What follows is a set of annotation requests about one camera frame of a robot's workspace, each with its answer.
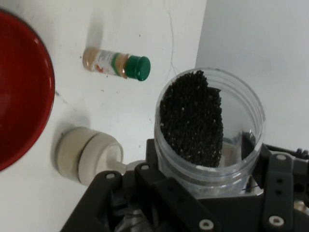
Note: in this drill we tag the red bowl with black rim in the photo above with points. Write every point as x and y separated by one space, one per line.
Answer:
19 91

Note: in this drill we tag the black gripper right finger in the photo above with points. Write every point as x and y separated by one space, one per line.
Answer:
280 193

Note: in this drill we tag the beige pestle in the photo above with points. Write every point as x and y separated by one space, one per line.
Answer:
118 166

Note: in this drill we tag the spice bottle with green cap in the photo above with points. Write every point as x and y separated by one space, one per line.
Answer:
108 62

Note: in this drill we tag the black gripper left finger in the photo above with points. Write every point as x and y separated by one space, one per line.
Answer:
149 207

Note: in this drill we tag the clear jar with black seeds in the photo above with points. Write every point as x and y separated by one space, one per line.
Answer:
190 116

